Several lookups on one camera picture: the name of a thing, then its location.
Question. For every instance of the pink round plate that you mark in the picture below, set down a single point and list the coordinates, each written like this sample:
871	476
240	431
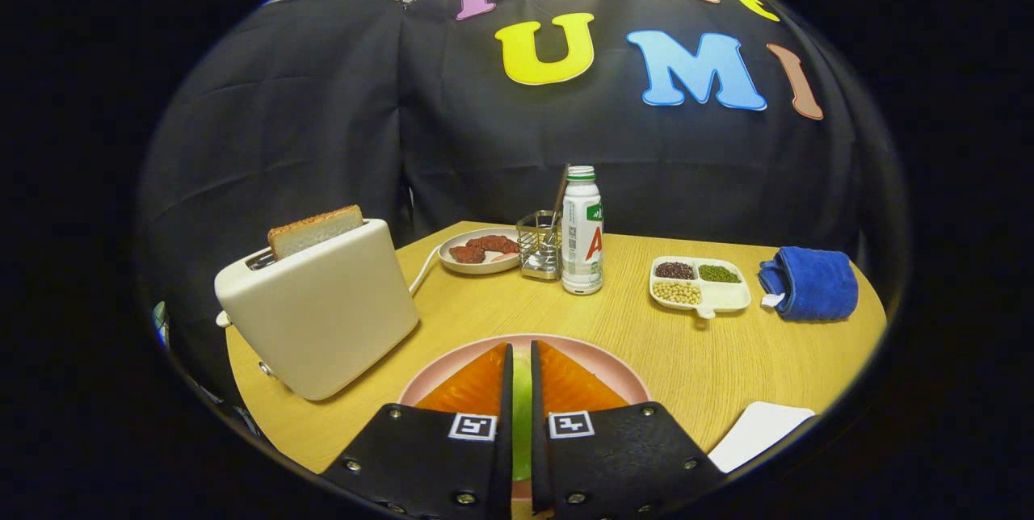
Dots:
436	371

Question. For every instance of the green lettuce leaf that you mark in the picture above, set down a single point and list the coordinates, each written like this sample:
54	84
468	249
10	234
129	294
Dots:
522	439

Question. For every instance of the red meat slices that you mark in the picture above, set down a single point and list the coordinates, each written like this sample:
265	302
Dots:
485	247

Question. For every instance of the cream white toaster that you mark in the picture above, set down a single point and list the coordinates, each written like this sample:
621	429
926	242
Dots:
323	318

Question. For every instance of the black backdrop cloth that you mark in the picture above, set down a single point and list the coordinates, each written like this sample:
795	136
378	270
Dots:
307	116

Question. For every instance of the pile of dark red beans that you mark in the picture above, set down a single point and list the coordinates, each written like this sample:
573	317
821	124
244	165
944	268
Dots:
674	270

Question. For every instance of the round plate with meat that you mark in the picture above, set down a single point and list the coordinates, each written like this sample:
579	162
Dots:
485	266

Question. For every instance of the toasted bread slice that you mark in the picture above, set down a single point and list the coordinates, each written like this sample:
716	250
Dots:
315	231

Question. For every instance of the white square plate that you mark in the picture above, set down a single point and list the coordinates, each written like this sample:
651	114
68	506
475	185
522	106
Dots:
759	435

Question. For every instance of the white divided dish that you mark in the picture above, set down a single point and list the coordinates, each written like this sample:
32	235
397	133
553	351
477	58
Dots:
727	295

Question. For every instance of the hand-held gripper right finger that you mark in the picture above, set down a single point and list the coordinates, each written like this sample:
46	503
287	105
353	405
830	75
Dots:
622	455

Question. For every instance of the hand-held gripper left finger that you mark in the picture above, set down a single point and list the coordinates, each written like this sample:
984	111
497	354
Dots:
428	455

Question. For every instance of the white bottle with green cap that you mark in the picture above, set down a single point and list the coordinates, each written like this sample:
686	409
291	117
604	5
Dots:
582	253

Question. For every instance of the pile of yellow soybeans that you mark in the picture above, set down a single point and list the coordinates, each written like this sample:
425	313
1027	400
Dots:
677	293

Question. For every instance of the pile of green mung beans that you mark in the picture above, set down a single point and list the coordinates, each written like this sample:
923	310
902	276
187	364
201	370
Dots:
719	274

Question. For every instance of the blue folded towel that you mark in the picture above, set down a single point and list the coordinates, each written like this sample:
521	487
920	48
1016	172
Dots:
812	286

